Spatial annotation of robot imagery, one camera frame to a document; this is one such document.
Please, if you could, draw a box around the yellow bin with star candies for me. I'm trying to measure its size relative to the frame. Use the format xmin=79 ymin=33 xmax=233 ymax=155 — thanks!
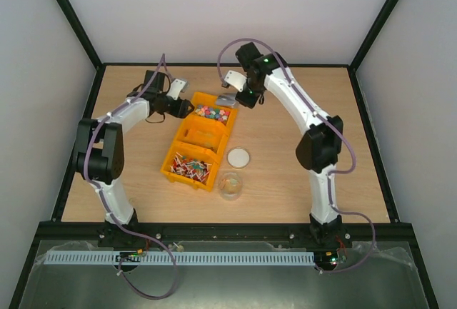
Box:
xmin=191 ymin=91 xmax=238 ymax=126

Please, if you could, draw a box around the metal scoop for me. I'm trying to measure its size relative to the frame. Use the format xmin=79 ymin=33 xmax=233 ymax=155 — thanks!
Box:
xmin=215 ymin=93 xmax=238 ymax=108

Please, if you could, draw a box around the yellow bin with lollipops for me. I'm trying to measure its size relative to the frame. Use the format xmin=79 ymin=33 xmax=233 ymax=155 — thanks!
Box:
xmin=161 ymin=142 xmax=221 ymax=192

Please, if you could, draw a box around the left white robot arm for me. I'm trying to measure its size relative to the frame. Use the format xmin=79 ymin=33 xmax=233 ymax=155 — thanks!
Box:
xmin=72 ymin=71 xmax=194 ymax=226

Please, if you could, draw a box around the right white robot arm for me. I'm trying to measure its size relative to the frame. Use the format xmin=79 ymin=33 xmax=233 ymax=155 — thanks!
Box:
xmin=235 ymin=42 xmax=343 ymax=246

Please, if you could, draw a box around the white jar lid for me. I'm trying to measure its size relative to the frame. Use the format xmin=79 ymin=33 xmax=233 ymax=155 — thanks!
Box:
xmin=227 ymin=147 xmax=251 ymax=169

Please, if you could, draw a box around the clear plastic jar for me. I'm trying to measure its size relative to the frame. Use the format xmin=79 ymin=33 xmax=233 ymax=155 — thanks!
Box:
xmin=218 ymin=172 xmax=243 ymax=201

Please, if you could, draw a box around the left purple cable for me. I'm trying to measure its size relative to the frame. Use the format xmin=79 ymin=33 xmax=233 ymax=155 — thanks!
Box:
xmin=82 ymin=52 xmax=179 ymax=300

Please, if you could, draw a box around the purple cable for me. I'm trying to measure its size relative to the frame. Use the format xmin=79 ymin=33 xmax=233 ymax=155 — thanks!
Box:
xmin=216 ymin=38 xmax=376 ymax=275
xmin=82 ymin=52 xmax=179 ymax=300

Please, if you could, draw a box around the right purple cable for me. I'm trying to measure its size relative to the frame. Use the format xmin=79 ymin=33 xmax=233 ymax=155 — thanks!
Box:
xmin=216 ymin=38 xmax=376 ymax=275

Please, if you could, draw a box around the white slotted cable duct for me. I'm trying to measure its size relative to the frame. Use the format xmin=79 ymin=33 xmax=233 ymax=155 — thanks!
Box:
xmin=44 ymin=250 xmax=315 ymax=266

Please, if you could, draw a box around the black aluminium frame rail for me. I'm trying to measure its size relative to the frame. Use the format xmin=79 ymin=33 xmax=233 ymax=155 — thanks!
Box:
xmin=34 ymin=221 xmax=415 ymax=251

